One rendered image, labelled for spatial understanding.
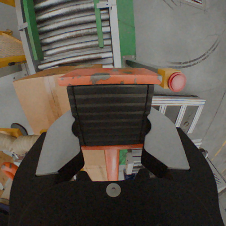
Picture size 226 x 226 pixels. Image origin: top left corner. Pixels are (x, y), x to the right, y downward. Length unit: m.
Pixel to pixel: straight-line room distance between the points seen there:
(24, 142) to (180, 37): 1.69
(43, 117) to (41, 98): 0.10
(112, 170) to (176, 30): 1.60
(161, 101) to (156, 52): 0.61
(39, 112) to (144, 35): 1.30
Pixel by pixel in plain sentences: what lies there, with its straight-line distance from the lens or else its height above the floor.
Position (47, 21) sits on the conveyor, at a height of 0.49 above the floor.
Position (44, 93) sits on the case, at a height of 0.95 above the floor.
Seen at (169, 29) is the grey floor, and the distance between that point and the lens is 1.58.
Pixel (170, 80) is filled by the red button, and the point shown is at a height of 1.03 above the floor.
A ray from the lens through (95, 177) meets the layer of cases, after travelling 1.87.
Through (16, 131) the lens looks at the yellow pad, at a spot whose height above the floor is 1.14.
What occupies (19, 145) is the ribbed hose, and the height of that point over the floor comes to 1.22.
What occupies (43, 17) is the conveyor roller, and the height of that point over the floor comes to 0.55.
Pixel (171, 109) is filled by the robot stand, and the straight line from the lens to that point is 1.56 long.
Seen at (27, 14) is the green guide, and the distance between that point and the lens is 0.95.
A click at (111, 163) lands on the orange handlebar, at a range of 0.18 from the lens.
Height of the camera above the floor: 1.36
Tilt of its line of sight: 60 degrees down
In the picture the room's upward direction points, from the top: 176 degrees clockwise
